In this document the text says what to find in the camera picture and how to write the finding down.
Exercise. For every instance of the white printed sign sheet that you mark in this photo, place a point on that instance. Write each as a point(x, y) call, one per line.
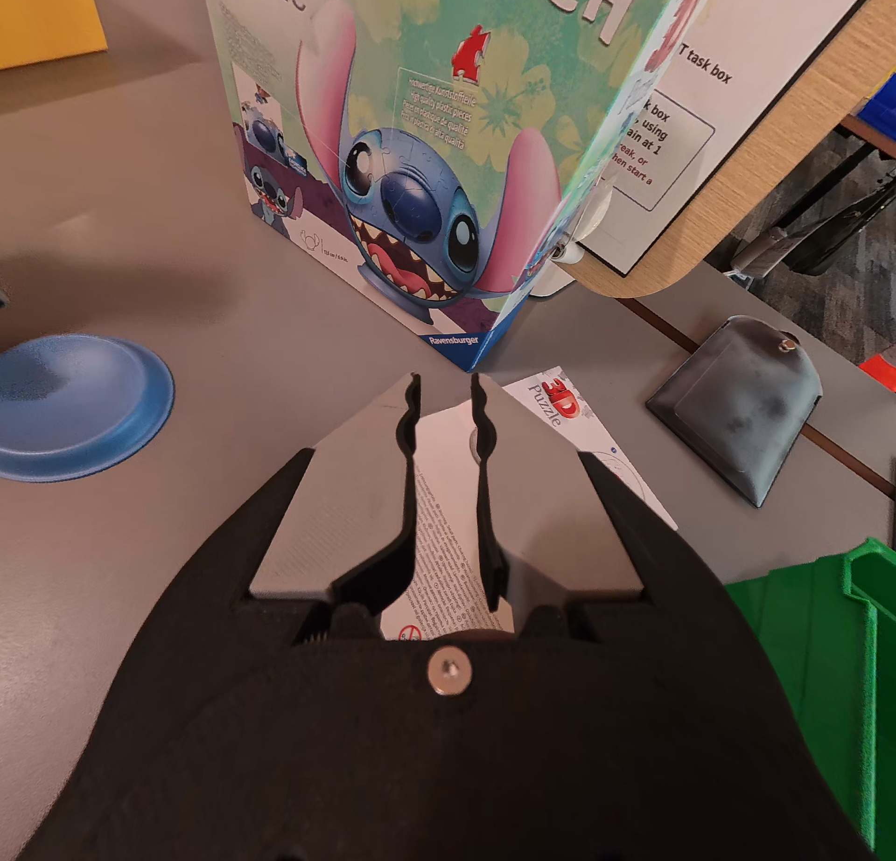
point(756, 35)

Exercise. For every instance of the white puzzle instruction leaflet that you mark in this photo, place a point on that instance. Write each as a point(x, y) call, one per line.
point(602, 448)

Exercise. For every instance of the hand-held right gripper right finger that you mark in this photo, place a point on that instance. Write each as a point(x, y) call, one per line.
point(553, 511)

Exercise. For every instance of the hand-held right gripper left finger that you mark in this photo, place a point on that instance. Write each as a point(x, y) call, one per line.
point(336, 511)

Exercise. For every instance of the white plastic object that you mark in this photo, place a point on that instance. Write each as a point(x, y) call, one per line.
point(570, 254)

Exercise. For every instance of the light wooden table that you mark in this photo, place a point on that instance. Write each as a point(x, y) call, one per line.
point(714, 231)

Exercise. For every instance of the blue plastic puzzle stand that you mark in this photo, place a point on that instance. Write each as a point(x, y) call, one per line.
point(77, 406)

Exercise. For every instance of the blue storage bins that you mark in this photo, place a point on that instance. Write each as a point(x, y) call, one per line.
point(878, 102)

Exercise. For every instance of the orange red object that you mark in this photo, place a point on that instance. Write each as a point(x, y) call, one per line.
point(883, 368)

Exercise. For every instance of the green plastic bin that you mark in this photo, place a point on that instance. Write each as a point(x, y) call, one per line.
point(805, 665)

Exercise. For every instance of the black leather pouch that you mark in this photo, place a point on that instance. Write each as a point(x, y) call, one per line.
point(735, 406)

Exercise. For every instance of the cartoon print puzzle box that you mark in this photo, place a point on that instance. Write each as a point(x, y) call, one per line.
point(420, 105)

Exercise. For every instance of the yellow plastic bin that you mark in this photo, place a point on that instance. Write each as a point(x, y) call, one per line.
point(42, 14)

